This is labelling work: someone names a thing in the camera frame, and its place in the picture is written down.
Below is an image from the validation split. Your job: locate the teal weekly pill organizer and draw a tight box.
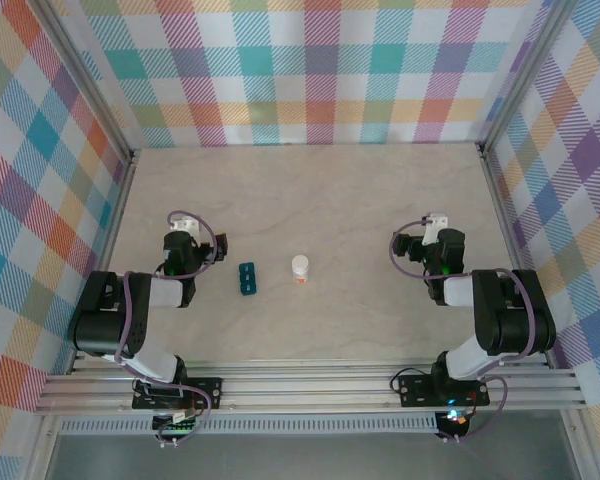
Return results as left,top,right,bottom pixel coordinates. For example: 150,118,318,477
237,261,259,297

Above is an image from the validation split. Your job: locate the small circuit board blue light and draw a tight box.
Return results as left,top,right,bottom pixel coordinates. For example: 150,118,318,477
438,408,470,427

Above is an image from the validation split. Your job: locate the small green circuit board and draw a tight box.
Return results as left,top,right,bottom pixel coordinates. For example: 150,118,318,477
152,408,201,436

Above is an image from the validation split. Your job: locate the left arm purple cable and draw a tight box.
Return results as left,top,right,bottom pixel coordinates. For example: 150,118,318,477
110,209,218,449

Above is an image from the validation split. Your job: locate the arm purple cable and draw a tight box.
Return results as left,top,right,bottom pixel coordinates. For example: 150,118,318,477
388,214,537,444
110,209,218,449

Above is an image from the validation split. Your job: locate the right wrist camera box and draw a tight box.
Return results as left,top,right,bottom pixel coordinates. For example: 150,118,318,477
421,212,450,246

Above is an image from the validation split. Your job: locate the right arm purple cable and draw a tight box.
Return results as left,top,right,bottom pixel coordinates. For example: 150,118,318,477
388,214,537,444

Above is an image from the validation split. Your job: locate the aluminium side rail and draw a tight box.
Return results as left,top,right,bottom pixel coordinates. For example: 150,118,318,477
67,149,141,376
478,149,554,369

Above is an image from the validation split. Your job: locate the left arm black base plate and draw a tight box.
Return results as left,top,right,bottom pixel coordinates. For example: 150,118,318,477
131,377,225,411

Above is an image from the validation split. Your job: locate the thin black wire loop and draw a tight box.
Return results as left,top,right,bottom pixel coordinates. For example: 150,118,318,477
389,368,434,397

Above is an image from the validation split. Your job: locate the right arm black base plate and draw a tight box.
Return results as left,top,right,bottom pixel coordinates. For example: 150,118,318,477
397,374,491,407

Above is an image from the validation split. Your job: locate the aluminium mounting rail frame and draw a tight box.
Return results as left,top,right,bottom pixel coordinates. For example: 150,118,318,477
34,357,586,416

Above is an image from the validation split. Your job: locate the aluminium corner post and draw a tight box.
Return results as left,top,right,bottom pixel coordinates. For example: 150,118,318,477
38,0,140,161
475,0,579,156

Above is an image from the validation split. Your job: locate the grey slotted cable duct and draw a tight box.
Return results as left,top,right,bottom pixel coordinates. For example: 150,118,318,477
59,417,439,435

